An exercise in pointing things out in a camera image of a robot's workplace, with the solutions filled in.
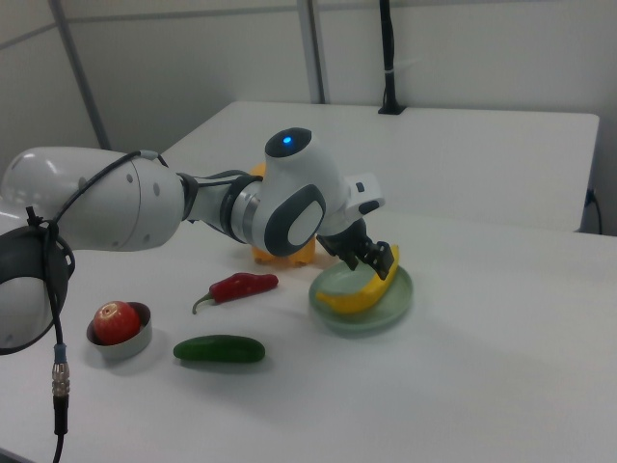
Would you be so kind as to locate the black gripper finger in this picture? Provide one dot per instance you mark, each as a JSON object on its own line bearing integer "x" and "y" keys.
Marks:
{"x": 353, "y": 259}
{"x": 382, "y": 260}

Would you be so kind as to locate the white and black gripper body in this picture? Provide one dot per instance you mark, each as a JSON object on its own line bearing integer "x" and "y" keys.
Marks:
{"x": 364, "y": 190}

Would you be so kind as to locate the yellow toy banana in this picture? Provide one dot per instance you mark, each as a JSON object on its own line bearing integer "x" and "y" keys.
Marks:
{"x": 356, "y": 296}

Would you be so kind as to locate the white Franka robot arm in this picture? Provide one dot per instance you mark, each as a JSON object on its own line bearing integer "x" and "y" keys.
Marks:
{"x": 120, "y": 202}

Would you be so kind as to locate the pale green plastic plate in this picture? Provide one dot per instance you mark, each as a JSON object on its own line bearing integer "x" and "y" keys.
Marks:
{"x": 381, "y": 316}

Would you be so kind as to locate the orange plush toy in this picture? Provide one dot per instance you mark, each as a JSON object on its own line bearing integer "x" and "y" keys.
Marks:
{"x": 284, "y": 258}

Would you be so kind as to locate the red toy chili pepper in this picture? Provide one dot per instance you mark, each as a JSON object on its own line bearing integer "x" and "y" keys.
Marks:
{"x": 241, "y": 285}

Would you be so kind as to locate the white adjoining table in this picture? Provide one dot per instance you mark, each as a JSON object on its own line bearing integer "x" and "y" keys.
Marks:
{"x": 482, "y": 159}

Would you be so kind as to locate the black clamped pole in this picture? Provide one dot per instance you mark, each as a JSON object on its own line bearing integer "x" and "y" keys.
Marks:
{"x": 388, "y": 48}

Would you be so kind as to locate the green toy cucumber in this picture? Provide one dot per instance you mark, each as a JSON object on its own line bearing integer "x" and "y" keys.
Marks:
{"x": 217, "y": 348}

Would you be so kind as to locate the round metal bowl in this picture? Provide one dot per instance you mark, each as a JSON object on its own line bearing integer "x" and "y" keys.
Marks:
{"x": 136, "y": 345}

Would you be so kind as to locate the red toy apple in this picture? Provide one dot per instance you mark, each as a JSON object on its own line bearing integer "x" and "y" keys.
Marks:
{"x": 115, "y": 323}

